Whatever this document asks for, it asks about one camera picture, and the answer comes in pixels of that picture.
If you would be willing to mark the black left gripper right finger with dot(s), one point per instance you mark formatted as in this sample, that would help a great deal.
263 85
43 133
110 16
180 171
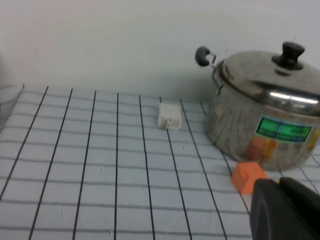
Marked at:
307 212

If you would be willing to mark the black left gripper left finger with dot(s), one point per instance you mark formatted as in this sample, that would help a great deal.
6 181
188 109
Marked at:
270 215

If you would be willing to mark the steel lid with black knob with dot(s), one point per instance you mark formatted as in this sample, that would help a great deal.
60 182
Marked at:
250 67

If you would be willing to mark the stainless steel cooking pot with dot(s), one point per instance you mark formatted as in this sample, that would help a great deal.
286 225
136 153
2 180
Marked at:
237 125

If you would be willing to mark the orange foam cube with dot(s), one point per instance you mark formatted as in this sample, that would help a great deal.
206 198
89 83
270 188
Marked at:
246 178

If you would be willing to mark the white plug charger adapter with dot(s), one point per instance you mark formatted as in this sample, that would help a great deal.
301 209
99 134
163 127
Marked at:
168 116

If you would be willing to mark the white black grid tablecloth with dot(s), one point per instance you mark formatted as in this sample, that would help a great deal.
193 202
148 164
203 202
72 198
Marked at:
100 162

